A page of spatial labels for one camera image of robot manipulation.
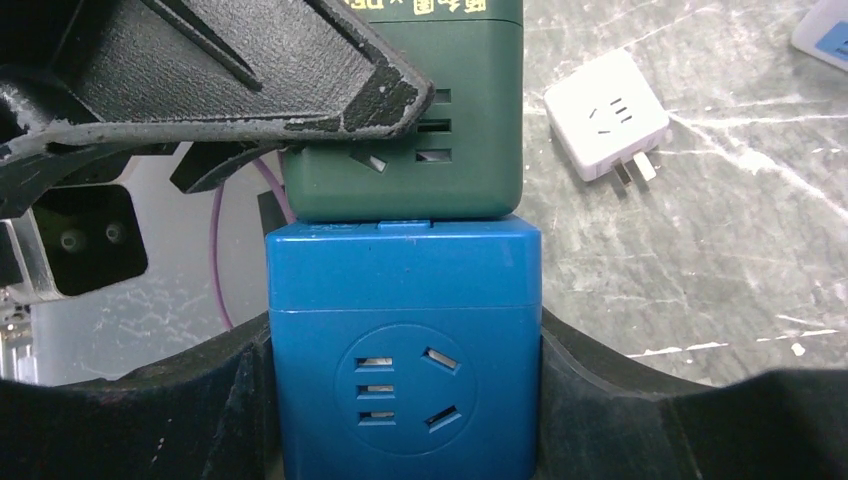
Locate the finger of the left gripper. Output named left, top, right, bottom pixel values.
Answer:
left=1, top=1, right=434, bottom=219

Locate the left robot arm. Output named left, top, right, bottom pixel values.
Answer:
left=1, top=1, right=434, bottom=305

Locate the white power strip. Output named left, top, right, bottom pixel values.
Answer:
left=790, top=0, right=847, bottom=72

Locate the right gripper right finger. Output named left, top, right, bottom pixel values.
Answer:
left=536, top=311, right=847, bottom=479

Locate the green cube plug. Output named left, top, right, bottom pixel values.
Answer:
left=283, top=0, right=524, bottom=222

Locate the dark blue cube adapter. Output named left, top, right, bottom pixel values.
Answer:
left=266, top=215, right=542, bottom=479

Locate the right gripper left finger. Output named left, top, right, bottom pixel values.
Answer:
left=1, top=314, right=279, bottom=479

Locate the white cube plug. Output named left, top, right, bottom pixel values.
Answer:
left=543, top=49, right=670, bottom=183

